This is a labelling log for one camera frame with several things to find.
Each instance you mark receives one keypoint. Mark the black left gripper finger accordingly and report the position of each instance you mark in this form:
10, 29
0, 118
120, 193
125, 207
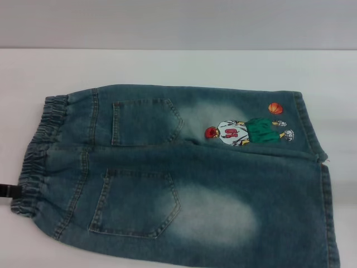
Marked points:
9, 191

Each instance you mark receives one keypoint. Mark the blue denim shorts with cartoon print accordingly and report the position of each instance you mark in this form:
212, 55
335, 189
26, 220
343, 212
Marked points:
195, 181

